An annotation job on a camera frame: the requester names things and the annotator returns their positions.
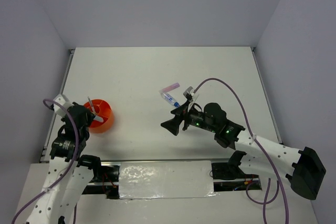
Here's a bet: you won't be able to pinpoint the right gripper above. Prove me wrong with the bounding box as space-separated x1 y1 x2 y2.
161 100 217 135

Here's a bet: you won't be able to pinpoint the clear blue pen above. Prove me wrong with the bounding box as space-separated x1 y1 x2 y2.
87 96 96 114

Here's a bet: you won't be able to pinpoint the clear spray bottle blue cap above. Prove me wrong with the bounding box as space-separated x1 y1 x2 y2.
160 91 180 108

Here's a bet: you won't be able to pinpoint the pink purple highlighter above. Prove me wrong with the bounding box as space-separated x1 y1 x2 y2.
162 82 180 92

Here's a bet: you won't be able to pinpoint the blue capped highlighter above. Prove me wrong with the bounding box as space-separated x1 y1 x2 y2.
93 115 104 123

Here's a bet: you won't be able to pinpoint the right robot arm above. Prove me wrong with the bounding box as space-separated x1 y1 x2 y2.
161 102 326 200

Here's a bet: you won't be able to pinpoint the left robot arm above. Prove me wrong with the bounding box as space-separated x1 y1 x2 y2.
26 94 103 223

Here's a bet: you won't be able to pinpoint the orange round organizer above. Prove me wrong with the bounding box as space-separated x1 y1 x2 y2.
84 99 114 134

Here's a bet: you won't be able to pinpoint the foil covered panel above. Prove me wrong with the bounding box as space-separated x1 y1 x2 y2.
119 161 216 199

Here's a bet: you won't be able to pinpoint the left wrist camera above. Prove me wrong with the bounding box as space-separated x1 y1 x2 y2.
53 94 72 118

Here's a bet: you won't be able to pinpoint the metal rail base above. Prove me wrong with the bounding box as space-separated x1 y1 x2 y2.
83 161 261 200

